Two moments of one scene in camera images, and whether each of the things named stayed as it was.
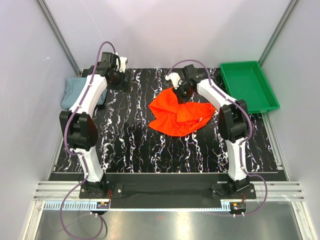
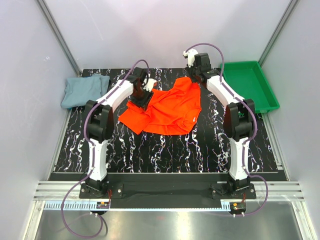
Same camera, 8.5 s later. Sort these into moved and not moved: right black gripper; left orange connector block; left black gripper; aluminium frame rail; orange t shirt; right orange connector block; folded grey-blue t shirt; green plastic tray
Moved: left black gripper; right black gripper; orange t shirt
Not moved: right orange connector block; folded grey-blue t shirt; left orange connector block; aluminium frame rail; green plastic tray
